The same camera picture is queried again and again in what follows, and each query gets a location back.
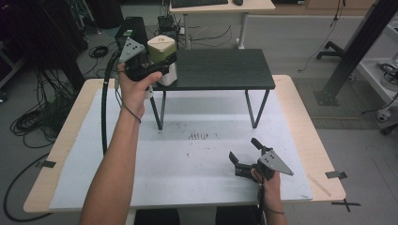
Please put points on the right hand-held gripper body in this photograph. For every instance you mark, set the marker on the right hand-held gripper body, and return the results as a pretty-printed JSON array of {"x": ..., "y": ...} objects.
[{"x": 272, "y": 162}]

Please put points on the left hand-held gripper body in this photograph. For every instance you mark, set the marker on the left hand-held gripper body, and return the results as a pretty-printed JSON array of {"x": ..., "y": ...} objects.
[{"x": 133, "y": 50}]

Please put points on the white container with green band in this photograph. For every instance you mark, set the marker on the white container with green band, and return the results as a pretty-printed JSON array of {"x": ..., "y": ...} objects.
[{"x": 161, "y": 47}]

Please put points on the black shelf riser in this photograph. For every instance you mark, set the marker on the black shelf riser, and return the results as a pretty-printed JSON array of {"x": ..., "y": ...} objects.
[{"x": 219, "y": 68}]

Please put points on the person's right hand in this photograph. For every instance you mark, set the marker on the person's right hand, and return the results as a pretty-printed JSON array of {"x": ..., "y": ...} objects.
[{"x": 270, "y": 193}]

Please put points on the person's left hand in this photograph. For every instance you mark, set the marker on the person's left hand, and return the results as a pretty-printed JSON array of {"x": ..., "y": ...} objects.
[{"x": 134, "y": 93}]

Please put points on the black tower case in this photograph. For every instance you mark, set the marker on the black tower case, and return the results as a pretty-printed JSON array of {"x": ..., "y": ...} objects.
[{"x": 131, "y": 28}]

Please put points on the small black box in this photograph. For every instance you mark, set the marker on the small black box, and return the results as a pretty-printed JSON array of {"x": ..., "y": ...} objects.
[{"x": 166, "y": 22}]

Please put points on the white table mat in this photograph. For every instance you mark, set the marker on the white table mat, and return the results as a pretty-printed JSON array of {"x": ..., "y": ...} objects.
[{"x": 187, "y": 175}]

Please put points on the black tape strip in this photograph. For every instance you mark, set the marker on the black tape strip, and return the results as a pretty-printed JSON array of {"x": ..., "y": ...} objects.
[
  {"x": 48, "y": 163},
  {"x": 336, "y": 175}
]

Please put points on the black keyboard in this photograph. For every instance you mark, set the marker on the black keyboard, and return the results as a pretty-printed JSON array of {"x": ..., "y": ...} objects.
[{"x": 198, "y": 2}]

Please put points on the black tape cross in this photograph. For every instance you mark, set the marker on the black tape cross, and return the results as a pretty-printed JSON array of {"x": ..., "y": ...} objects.
[{"x": 345, "y": 204}]

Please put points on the black computer mouse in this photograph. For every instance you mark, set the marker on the black computer mouse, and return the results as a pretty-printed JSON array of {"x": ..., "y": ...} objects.
[{"x": 237, "y": 2}]

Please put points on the person's legs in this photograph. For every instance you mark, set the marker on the person's legs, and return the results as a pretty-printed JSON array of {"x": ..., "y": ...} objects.
[{"x": 156, "y": 217}]

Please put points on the light wooden desk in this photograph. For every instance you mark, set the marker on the light wooden desk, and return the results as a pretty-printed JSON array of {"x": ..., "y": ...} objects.
[{"x": 250, "y": 7}]

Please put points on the black stand foot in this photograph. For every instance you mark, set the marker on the black stand foot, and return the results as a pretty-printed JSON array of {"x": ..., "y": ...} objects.
[{"x": 331, "y": 50}]

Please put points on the white equipment cart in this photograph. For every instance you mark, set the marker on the white equipment cart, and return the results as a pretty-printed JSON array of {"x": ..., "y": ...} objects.
[{"x": 375, "y": 75}]

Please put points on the black metal stand column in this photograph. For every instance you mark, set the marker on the black metal stand column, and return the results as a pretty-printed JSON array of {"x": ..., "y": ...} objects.
[{"x": 356, "y": 50}]

